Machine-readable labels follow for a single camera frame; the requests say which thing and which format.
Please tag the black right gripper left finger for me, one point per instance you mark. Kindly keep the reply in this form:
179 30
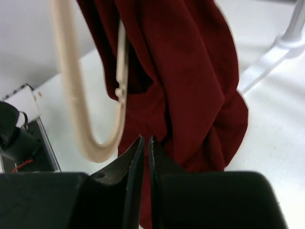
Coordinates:
119 198

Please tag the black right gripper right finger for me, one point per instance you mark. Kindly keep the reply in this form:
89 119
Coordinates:
168 191

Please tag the beige wooden hanger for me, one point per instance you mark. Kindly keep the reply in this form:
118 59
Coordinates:
68 53

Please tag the dark red t shirt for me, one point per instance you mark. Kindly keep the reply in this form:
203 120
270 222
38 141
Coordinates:
182 80

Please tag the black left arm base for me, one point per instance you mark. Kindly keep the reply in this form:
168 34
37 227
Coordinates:
24 146

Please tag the white metal clothes rack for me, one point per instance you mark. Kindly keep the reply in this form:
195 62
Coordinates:
289 45

